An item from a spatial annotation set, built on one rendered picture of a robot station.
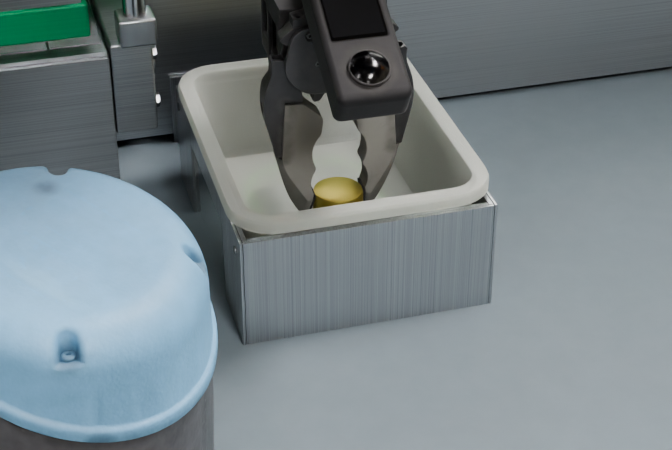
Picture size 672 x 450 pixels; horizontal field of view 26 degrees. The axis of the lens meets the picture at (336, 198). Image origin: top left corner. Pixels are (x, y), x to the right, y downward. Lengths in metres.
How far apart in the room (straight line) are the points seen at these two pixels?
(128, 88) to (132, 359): 0.51
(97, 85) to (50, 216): 0.45
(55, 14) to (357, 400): 0.34
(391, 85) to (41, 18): 0.29
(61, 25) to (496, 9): 0.37
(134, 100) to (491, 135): 0.30
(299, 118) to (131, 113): 0.16
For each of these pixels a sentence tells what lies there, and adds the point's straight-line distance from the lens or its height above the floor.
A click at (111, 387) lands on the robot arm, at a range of 0.55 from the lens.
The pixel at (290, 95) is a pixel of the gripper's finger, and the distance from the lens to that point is 0.93.
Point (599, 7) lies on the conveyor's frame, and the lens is 1.24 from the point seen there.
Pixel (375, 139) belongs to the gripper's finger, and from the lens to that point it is 0.96.
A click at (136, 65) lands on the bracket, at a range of 1.03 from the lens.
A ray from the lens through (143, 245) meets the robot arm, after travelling 0.58.
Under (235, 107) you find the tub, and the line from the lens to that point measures 1.09.
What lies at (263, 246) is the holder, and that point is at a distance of 0.90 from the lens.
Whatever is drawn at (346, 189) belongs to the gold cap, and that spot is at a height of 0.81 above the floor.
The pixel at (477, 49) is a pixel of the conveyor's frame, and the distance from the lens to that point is 1.21.
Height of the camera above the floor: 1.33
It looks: 32 degrees down
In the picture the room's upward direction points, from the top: straight up
